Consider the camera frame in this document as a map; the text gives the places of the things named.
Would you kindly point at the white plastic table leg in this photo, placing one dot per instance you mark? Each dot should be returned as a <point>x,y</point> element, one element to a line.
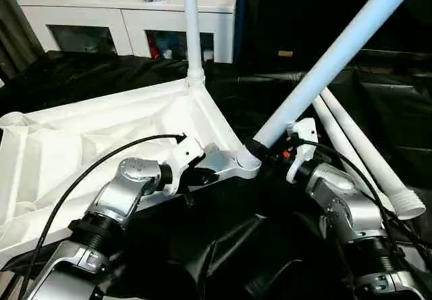
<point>371,151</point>
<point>192,30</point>
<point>337,50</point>
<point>344,144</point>

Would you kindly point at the white plastic table top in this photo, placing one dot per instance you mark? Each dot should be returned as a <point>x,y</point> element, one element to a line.
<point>81,138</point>

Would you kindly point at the small yellow tag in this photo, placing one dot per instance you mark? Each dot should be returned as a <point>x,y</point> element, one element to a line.
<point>285,53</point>

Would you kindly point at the red bottle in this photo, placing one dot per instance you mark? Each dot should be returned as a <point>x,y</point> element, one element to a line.
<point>156,46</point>

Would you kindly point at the black bar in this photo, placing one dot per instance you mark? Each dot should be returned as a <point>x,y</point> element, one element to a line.
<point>385,55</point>

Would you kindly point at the black plastic mat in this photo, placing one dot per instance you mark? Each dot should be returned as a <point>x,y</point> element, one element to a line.
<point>67,77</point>

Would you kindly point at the white cabinet with glass doors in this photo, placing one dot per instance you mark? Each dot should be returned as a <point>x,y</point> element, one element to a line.
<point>101,9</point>

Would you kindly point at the grey curtain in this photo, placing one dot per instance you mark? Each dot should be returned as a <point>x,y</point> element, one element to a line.
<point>10,36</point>

